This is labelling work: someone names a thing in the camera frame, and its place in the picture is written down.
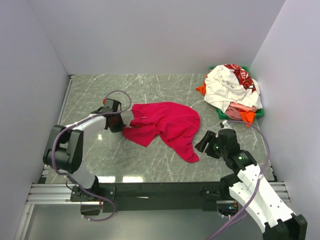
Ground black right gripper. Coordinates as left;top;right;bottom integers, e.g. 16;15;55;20
194;130;227;160

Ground magenta red t shirt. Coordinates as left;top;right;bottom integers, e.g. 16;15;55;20
123;101;201;163

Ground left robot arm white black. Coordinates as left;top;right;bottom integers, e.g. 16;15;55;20
43;102;125;201

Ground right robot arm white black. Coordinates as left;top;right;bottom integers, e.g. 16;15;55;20
195;128;308;240

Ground pink t shirt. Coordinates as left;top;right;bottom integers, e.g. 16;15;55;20
225;102;257;123

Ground black base beam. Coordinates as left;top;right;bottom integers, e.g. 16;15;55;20
70;181;240;217

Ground orange t shirt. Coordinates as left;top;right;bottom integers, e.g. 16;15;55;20
195;81;263;124

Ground green plastic laundry basket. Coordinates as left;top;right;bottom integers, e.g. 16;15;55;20
208;66;265;120

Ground red white printed t shirt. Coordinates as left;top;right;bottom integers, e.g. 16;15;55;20
224;64;257;92

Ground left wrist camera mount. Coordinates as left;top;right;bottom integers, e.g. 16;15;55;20
102;98;122;113

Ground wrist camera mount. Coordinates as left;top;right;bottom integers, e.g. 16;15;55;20
102;98;122;113
217;120;233;135

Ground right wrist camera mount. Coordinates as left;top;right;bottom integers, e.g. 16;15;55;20
217;120;233;135

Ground aluminium rail frame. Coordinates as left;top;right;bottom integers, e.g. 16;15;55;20
27;73;307;240

